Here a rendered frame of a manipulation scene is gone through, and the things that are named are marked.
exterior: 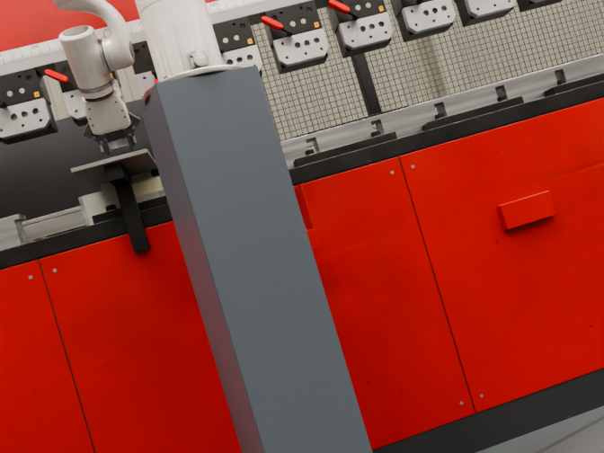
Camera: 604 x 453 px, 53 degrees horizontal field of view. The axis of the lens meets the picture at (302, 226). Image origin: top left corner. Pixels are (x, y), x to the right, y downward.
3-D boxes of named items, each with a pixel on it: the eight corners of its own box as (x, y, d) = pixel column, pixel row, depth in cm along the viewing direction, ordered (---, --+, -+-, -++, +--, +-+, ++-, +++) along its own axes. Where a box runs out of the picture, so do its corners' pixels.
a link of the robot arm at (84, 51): (116, 70, 154) (79, 78, 153) (98, 20, 145) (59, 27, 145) (113, 84, 147) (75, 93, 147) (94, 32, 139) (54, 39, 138)
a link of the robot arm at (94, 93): (112, 71, 154) (116, 82, 156) (77, 79, 153) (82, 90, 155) (114, 84, 148) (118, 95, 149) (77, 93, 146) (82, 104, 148)
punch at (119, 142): (101, 151, 168) (91, 119, 168) (102, 152, 170) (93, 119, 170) (136, 141, 170) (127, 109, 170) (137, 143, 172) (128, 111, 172)
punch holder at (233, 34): (213, 84, 170) (196, 27, 170) (213, 92, 178) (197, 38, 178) (264, 70, 172) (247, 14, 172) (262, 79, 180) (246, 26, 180)
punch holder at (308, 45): (280, 66, 173) (264, 11, 173) (278, 75, 181) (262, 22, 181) (331, 53, 175) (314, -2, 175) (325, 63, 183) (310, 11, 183)
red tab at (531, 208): (507, 229, 166) (500, 205, 166) (504, 230, 168) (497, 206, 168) (556, 214, 168) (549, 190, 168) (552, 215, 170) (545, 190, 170)
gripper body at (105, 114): (117, 78, 155) (130, 117, 162) (77, 88, 154) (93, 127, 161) (119, 90, 149) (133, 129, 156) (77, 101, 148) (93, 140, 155)
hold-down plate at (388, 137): (297, 169, 168) (295, 158, 168) (296, 172, 173) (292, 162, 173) (398, 140, 172) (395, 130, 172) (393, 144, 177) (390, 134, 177)
